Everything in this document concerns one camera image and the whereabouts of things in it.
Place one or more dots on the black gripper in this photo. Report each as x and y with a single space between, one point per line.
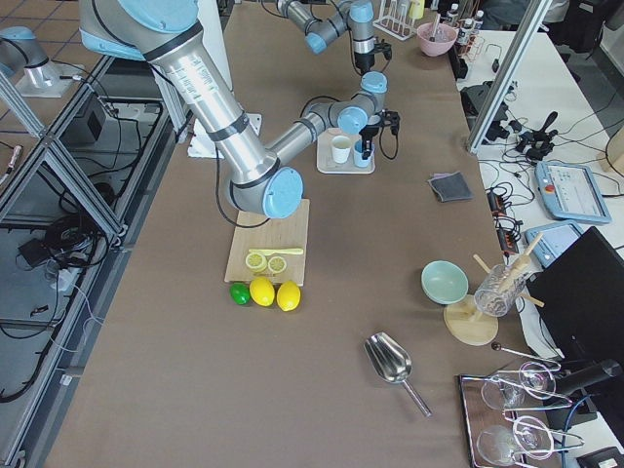
369 133
363 59

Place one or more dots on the blue cup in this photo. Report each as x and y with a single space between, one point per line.
362 157

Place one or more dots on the cream yellow cup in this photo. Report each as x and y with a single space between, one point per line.
340 149

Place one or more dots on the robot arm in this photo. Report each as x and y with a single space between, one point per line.
354 18
169 34

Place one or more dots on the cream rabbit tray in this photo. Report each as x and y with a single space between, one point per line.
326 165

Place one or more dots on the wine glass rack tray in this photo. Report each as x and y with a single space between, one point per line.
504 415

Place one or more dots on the metal tube in bowl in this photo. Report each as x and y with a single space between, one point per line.
434 28

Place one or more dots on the yellow cup on rack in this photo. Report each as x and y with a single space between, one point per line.
417 9

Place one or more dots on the pink bowl with ice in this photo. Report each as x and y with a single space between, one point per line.
445 39

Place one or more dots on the grey folded cloth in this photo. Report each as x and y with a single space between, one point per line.
450 187

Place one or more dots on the wooden cutting board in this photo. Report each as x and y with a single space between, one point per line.
276 234

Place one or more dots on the yellow plastic knife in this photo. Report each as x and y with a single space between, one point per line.
291 251

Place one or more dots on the lemon half slice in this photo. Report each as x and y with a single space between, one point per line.
276 264
256 262

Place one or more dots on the green bowl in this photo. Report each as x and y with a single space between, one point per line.
444 282

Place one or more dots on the whole yellow lemon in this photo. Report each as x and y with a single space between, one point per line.
262 291
288 296

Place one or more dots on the green lime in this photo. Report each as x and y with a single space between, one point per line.
240 293

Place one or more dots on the clear glass on stand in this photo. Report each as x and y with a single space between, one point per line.
499 291

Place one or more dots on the blue teach pendant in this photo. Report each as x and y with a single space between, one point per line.
569 191
556 238

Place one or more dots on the wooden cup tree stand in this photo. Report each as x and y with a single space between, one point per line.
474 319

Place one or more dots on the metal scoop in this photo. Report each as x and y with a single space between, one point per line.
392 363

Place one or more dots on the white wire cup rack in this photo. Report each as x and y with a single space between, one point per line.
394 19

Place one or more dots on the aluminium frame post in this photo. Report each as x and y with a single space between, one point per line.
534 16

